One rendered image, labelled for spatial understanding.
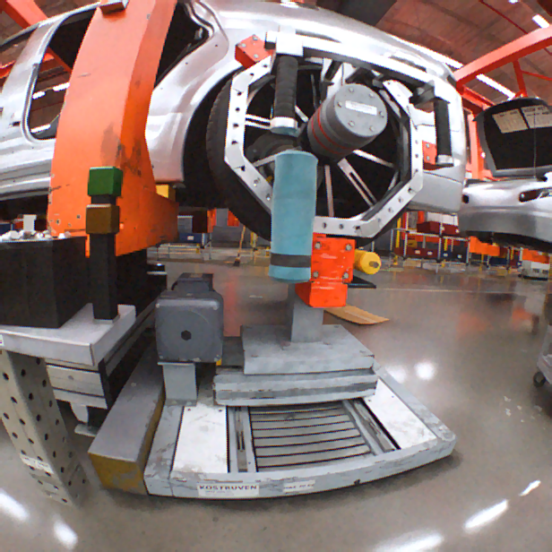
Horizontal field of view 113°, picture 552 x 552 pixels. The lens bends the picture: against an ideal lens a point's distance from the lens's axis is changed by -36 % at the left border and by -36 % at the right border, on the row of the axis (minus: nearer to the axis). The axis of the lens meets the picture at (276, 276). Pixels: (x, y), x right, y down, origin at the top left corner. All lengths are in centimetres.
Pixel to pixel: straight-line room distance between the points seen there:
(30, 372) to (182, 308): 39
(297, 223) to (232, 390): 49
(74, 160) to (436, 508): 108
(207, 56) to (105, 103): 73
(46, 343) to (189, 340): 42
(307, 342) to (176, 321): 42
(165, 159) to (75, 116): 53
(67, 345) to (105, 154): 35
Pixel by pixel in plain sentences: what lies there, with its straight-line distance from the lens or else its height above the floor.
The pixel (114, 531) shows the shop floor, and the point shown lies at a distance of 69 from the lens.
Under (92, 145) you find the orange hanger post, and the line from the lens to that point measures 59.
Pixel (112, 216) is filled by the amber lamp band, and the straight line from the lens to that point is 38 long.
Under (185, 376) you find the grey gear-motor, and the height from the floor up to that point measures 17.
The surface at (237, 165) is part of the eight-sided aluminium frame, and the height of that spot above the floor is 73.
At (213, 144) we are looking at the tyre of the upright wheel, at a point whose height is 80.
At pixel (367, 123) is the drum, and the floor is 82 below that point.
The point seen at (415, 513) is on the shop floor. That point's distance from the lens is 75.
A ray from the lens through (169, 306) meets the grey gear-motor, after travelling 70.
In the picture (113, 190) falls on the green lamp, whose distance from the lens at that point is 38.
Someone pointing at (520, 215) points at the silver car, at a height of 96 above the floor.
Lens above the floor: 58
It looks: 9 degrees down
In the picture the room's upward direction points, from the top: 3 degrees clockwise
